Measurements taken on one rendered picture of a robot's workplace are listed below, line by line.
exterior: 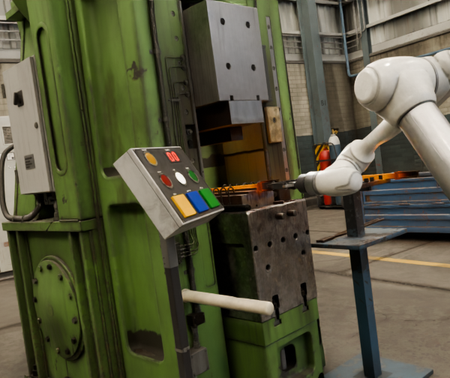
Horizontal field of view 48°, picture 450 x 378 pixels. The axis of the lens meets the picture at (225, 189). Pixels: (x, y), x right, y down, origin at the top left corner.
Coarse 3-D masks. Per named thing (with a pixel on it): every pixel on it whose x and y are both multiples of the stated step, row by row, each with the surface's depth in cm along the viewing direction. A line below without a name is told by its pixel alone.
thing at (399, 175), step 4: (396, 172) 227; (400, 172) 226; (404, 172) 225; (408, 172) 223; (412, 172) 223; (416, 172) 221; (364, 176) 240; (368, 176) 239; (372, 176) 237; (376, 176) 235; (384, 176) 233; (388, 176) 231; (392, 176) 229; (396, 176) 227; (400, 176) 227; (404, 176) 226; (408, 176) 224; (412, 176) 222; (416, 176) 220
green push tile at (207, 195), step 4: (200, 192) 167; (204, 192) 169; (208, 192) 172; (204, 196) 167; (208, 196) 169; (212, 196) 172; (208, 200) 167; (212, 200) 170; (216, 200) 172; (208, 204) 166; (212, 204) 168; (216, 204) 170
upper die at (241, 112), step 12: (204, 108) 212; (216, 108) 207; (228, 108) 202; (240, 108) 206; (252, 108) 211; (204, 120) 213; (216, 120) 208; (228, 120) 203; (240, 120) 205; (252, 120) 210
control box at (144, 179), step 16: (128, 160) 149; (144, 160) 150; (160, 160) 159; (176, 160) 168; (128, 176) 149; (144, 176) 147; (160, 176) 151; (144, 192) 148; (160, 192) 146; (176, 192) 154; (144, 208) 148; (160, 208) 146; (176, 208) 147; (160, 224) 147; (176, 224) 145; (192, 224) 156
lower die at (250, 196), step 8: (216, 192) 228; (224, 192) 222; (232, 192) 214; (240, 192) 210; (248, 192) 206; (256, 192) 210; (264, 192) 213; (272, 192) 217; (224, 200) 211; (232, 200) 207; (240, 200) 204; (248, 200) 206; (256, 200) 210; (264, 200) 213; (272, 200) 217
